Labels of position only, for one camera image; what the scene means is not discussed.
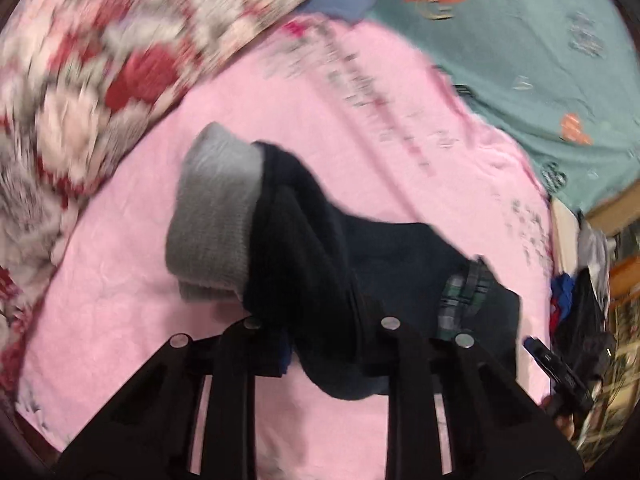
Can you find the wooden headboard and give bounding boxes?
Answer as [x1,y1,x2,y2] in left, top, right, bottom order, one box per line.
[587,180,640,236]

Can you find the pink floral bed sheet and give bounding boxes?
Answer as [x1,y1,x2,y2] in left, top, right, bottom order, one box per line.
[16,16,550,450]

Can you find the red floral pillow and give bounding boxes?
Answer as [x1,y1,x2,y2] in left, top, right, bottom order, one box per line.
[1,0,306,401]

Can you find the grey folded garment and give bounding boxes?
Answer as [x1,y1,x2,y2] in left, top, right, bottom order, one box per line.
[577,217,611,306]

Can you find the cream quilted folded blanket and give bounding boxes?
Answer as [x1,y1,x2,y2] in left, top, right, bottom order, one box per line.
[550,197,579,275]

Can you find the teal heart-print quilt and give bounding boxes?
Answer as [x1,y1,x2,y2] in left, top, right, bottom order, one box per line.
[370,0,639,211]

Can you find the red garment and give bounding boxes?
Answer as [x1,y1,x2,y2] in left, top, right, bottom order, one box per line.
[549,304,562,339]

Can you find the blue garment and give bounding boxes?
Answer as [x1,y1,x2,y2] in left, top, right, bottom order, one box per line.
[551,273,575,324]

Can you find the dark navy pants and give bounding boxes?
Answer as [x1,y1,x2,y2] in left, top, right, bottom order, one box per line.
[165,124,521,401]

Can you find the black garment at right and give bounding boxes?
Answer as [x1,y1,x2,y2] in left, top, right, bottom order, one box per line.
[552,268,616,385]

